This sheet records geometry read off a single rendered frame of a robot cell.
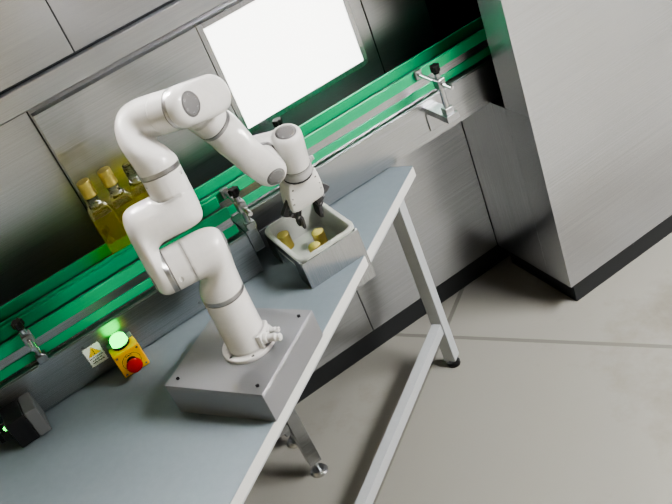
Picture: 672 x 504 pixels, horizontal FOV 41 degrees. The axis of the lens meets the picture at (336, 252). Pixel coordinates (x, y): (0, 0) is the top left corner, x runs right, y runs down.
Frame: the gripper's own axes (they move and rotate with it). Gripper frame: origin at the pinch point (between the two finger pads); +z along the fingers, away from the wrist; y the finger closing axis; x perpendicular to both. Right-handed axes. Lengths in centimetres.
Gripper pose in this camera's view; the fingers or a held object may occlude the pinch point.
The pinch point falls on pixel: (309, 215)
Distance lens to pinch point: 230.6
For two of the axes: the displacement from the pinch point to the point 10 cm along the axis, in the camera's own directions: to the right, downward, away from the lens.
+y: -7.9, 5.4, -2.8
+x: 5.8, 5.4, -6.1
